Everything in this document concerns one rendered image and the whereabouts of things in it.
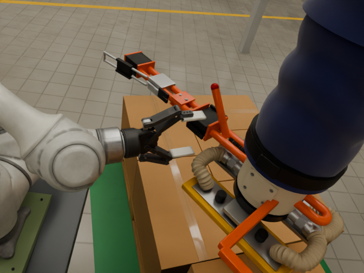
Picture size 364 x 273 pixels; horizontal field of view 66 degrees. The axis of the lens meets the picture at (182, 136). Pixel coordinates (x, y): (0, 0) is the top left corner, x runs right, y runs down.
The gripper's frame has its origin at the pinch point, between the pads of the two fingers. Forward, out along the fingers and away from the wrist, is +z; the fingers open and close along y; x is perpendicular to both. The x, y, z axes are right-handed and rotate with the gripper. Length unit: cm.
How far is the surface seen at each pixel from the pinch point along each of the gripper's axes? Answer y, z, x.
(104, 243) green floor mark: 121, -18, -33
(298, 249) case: 26.2, 29.5, 30.5
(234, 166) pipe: 5.5, 10.0, 9.4
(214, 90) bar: -10.8, 5.4, -4.8
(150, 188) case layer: 67, 4, -29
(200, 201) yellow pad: 11.4, -1.6, 14.3
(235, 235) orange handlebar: -0.8, -4.1, 30.2
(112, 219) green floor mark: 121, -10, -48
